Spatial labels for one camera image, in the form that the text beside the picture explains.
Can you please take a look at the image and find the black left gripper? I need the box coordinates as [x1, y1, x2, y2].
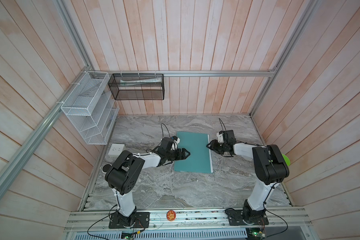
[165, 148, 191, 161]

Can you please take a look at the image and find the teal file folder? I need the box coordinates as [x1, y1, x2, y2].
[174, 132, 214, 174]

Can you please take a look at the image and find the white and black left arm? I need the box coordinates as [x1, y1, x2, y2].
[102, 136, 191, 229]

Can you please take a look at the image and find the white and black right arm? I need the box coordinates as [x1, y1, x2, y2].
[207, 130, 290, 226]

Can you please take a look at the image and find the red round sticker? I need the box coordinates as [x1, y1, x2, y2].
[166, 210, 177, 222]

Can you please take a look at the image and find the white power socket box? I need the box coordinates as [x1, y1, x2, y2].
[108, 144, 126, 158]

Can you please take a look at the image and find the green plastic goblet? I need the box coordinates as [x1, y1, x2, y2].
[282, 154, 291, 166]

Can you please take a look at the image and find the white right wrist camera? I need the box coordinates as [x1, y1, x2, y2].
[217, 131, 225, 144]

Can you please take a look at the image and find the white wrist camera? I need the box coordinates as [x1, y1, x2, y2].
[171, 136, 180, 144]
[217, 131, 225, 144]

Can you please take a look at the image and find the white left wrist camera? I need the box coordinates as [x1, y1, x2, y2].
[171, 136, 180, 144]

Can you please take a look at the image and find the black wire mesh basket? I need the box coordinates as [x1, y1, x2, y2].
[108, 73, 165, 101]

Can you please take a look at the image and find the white wire mesh shelf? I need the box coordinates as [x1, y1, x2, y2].
[61, 71, 120, 145]

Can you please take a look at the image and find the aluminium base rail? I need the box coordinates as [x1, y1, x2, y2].
[64, 207, 318, 240]

